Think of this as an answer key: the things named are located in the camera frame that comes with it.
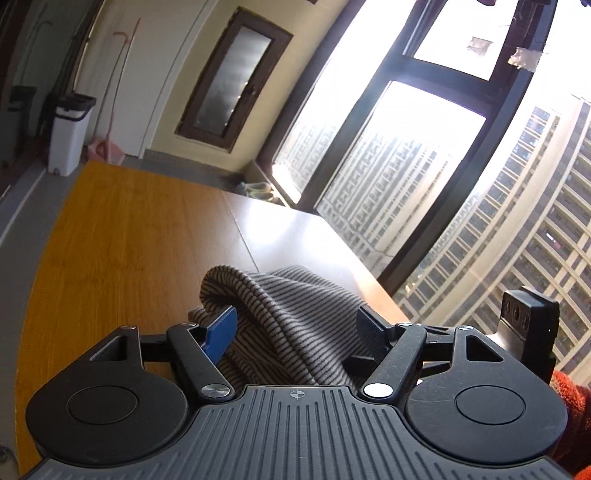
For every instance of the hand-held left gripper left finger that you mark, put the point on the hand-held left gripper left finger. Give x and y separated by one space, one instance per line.
222 334

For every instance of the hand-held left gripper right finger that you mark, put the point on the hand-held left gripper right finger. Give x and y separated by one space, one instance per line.
373 331

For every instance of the grey black striped garment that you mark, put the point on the grey black striped garment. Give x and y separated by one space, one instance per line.
295 323

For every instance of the person's right forearm orange sleeve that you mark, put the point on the person's right forearm orange sleeve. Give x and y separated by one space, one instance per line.
575 415

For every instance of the pair of pale slippers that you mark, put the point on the pair of pale slippers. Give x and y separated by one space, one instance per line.
256 190

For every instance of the large dark-framed window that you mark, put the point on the large dark-framed window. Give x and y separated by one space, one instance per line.
443 152

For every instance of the pink dustpan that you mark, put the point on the pink dustpan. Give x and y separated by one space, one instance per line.
107 151

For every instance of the white mop bucket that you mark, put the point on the white mop bucket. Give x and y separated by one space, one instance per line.
69 134

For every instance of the dark-framed small window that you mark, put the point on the dark-framed small window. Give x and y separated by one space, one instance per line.
233 76

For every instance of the hanging pale cloth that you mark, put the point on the hanging pale cloth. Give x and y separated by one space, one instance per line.
524 58
479 46

